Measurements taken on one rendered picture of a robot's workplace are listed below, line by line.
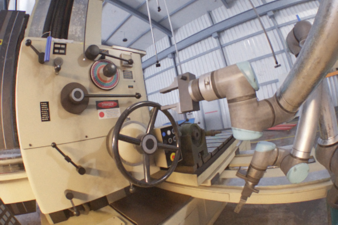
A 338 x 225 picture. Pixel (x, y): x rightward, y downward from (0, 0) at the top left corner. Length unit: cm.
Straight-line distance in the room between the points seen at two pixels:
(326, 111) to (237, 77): 54
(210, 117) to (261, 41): 503
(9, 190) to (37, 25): 139
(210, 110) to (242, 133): 812
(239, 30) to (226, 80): 823
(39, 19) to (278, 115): 187
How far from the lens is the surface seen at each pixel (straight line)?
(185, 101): 48
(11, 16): 181
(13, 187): 107
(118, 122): 53
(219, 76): 42
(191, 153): 109
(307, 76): 37
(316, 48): 34
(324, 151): 87
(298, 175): 62
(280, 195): 121
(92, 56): 78
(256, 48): 814
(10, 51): 158
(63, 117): 71
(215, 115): 843
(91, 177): 77
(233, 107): 40
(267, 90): 777
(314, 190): 123
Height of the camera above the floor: 140
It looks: 6 degrees up
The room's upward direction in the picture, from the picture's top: 11 degrees counter-clockwise
